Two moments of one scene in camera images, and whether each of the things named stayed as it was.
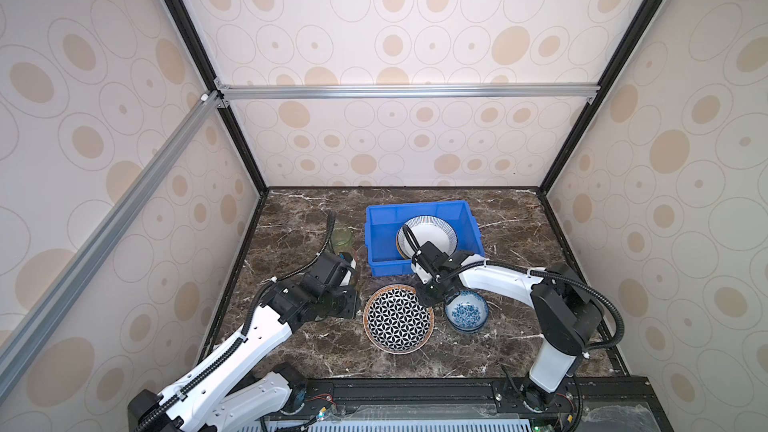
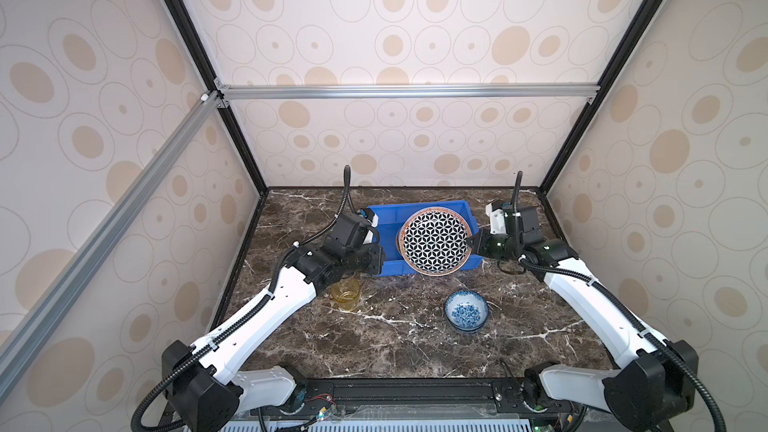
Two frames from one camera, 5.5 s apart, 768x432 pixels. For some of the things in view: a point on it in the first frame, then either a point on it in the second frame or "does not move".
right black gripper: [427, 301] → [484, 235]
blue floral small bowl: [466, 311] does not move
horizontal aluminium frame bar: [406, 93] does not move
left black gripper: [351, 304] → [376, 264]
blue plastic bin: [383, 222] does not move
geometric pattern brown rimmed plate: [396, 320] → [432, 240]
